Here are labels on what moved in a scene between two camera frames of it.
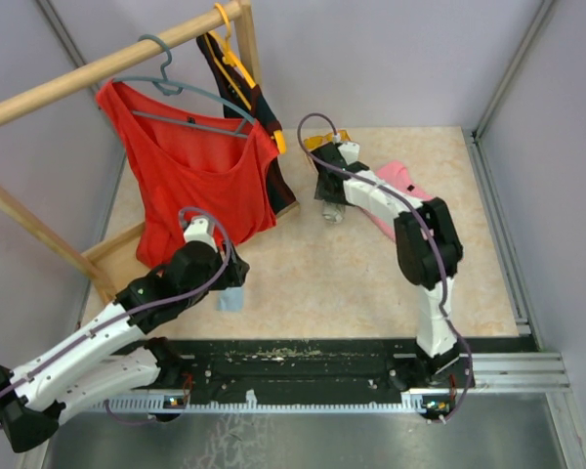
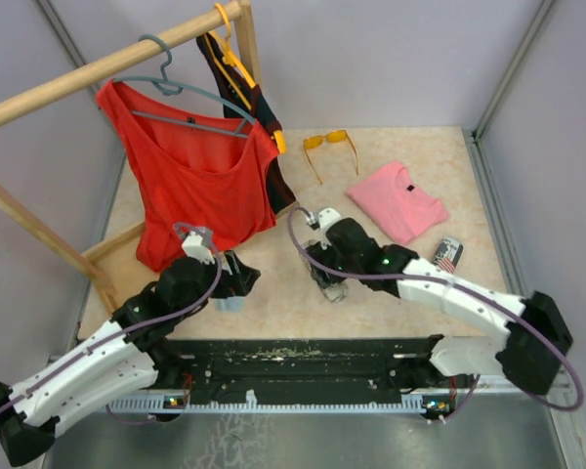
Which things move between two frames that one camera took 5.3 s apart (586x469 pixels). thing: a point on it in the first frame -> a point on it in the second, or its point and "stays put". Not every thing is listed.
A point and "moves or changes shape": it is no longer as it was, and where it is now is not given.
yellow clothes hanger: (229, 58) stays put
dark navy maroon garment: (241, 98) stays put
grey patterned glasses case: (332, 213) moves or changes shape
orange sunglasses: (317, 141) stays put
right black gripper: (320, 193) -> (321, 252)
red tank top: (193, 165) stays put
